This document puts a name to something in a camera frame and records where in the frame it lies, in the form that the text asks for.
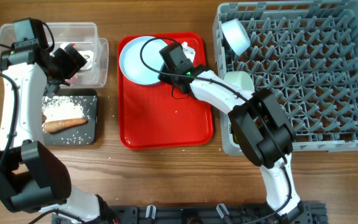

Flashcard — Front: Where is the red snack wrapper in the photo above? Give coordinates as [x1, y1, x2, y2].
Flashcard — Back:
[64, 43, 77, 83]

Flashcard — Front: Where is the white wrapper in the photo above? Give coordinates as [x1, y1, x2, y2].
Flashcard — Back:
[79, 50, 94, 70]

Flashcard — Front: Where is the white rice pile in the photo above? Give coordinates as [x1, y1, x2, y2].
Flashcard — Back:
[41, 95, 96, 146]

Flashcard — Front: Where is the brown food scrap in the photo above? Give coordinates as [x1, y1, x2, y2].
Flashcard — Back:
[42, 114, 47, 124]

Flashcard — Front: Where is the orange carrot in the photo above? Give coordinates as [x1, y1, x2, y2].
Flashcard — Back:
[44, 118, 88, 133]

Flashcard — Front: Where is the light blue rice bowl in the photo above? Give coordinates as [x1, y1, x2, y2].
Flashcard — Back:
[222, 19, 250, 56]

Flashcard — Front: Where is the mint green bowl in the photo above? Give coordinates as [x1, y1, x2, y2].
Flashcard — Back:
[224, 71, 255, 91]

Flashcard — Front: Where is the yellow plastic cup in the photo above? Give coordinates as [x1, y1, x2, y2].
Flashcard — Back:
[232, 134, 239, 144]

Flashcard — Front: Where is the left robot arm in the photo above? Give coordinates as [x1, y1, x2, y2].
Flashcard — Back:
[0, 18, 119, 223]

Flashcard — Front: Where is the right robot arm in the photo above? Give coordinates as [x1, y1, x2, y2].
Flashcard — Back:
[159, 42, 300, 217]

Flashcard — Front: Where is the black waste tray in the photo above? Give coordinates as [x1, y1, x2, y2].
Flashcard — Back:
[41, 88, 99, 146]

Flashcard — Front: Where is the grey dishwasher rack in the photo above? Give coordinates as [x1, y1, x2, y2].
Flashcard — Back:
[213, 1, 358, 152]

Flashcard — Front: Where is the clear plastic bin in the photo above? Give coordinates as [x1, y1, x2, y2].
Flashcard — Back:
[0, 22, 109, 88]

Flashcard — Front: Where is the light blue plate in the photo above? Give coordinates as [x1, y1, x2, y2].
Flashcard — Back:
[119, 36, 167, 85]

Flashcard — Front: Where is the red plastic tray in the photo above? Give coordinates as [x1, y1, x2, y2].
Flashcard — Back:
[117, 32, 214, 151]

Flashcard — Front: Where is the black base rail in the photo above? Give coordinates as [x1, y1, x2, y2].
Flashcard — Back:
[51, 203, 328, 224]

